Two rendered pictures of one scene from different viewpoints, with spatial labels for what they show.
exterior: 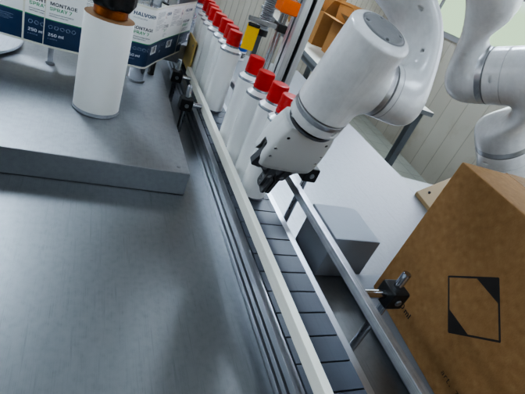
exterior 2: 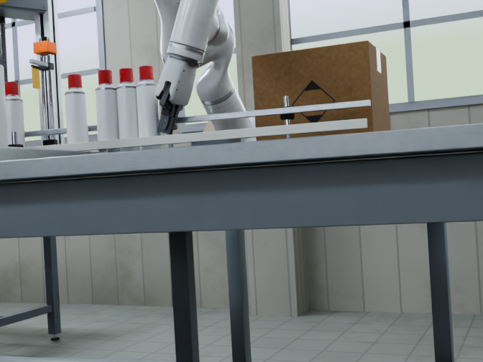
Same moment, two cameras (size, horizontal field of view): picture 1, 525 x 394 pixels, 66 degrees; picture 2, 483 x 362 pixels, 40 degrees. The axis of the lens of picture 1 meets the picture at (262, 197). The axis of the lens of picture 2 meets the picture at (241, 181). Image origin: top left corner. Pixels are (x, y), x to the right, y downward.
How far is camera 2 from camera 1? 121 cm
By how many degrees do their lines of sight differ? 50
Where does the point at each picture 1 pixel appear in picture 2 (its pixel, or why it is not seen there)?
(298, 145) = (187, 75)
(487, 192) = (275, 57)
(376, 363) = not seen: hidden behind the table
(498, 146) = (221, 90)
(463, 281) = (300, 98)
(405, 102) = (224, 25)
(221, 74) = (18, 122)
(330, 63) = (192, 13)
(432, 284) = not seen: hidden behind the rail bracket
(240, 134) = (111, 121)
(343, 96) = (205, 27)
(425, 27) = not seen: outside the picture
